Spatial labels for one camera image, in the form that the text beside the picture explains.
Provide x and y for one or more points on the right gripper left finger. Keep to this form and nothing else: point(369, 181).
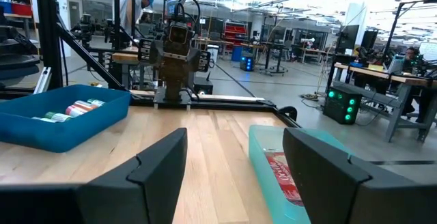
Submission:
point(147, 190)

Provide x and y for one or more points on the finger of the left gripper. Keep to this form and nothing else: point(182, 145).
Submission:
point(167, 72)
point(183, 73)

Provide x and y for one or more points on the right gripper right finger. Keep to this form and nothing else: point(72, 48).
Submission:
point(327, 190)

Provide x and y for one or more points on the red snack packet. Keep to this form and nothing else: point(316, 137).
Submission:
point(283, 179)

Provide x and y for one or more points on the green food colouring bottle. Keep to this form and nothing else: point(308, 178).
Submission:
point(56, 117)
point(96, 102)

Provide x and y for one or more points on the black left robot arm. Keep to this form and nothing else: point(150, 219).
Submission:
point(172, 96)

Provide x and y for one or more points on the black office chair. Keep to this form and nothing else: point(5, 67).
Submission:
point(17, 60)

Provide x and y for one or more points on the black computer tower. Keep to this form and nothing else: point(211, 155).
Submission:
point(205, 85)

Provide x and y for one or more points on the wooden workbench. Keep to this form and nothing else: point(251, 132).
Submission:
point(124, 57)

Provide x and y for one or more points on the person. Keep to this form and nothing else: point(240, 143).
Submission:
point(129, 12)
point(411, 55)

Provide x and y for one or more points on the blue trash bin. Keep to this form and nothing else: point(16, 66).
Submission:
point(237, 54)

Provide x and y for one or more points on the blue lit computer tower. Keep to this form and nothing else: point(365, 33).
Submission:
point(247, 63)

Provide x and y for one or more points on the red storage shelf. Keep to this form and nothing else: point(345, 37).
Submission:
point(235, 31)

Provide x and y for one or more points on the teal translucent plastic tray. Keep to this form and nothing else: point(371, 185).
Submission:
point(263, 169)

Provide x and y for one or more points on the green lit computer tower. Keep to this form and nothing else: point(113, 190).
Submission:
point(338, 111)

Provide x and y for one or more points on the black rolling desk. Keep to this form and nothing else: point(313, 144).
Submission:
point(273, 46)

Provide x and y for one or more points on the blue plastic bin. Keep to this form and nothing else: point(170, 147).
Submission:
point(61, 138)

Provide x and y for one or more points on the aluminium extrusion piece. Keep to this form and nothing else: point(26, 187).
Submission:
point(42, 80)

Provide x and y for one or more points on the long wooden desk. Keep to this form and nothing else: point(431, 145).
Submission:
point(375, 73)

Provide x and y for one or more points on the red storage crate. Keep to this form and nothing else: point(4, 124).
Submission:
point(22, 9)

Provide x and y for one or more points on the computer monitor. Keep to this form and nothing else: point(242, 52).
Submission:
point(348, 38)
point(369, 39)

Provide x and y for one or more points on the blue storage crate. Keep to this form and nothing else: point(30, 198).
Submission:
point(5, 7)

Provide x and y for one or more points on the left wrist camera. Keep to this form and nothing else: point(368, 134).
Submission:
point(179, 34)

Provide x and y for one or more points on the black frame clamp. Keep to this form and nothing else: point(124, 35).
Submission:
point(290, 111)

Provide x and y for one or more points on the black metal rig frame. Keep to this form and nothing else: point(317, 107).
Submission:
point(48, 29)

